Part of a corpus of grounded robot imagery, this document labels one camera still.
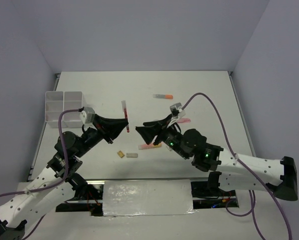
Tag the yellow eraser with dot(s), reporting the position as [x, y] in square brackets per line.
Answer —
[120, 154]

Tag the white taped cover panel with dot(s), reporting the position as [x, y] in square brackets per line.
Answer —
[147, 198]

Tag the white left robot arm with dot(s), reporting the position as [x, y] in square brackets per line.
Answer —
[59, 181]

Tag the orange grey utility knife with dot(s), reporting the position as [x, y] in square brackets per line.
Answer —
[163, 96]

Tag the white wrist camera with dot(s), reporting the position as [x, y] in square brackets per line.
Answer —
[87, 115]
[177, 112]

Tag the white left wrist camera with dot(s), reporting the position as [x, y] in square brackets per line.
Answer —
[87, 115]

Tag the white compartment box left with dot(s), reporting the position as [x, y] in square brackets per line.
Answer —
[54, 101]

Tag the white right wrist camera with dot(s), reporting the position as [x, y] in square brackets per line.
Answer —
[177, 112]

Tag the grey eraser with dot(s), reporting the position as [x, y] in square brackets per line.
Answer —
[131, 155]

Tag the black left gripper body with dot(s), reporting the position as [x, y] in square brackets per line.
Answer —
[92, 136]

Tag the red pen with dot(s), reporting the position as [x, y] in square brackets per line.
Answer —
[124, 109]

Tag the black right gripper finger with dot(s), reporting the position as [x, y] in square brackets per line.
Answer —
[150, 134]
[162, 123]

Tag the pink correction tape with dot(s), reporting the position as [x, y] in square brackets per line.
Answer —
[184, 120]

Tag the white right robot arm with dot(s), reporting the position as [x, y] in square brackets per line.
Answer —
[226, 171]

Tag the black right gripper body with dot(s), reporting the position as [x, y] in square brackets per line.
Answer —
[172, 140]

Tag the pink orange highlighter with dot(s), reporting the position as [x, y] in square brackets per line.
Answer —
[149, 146]

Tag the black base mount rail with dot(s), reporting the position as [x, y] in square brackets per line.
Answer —
[203, 198]

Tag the white compartment box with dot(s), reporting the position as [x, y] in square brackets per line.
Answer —
[73, 100]
[54, 101]

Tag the white compartment box right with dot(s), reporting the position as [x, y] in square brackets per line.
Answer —
[73, 100]

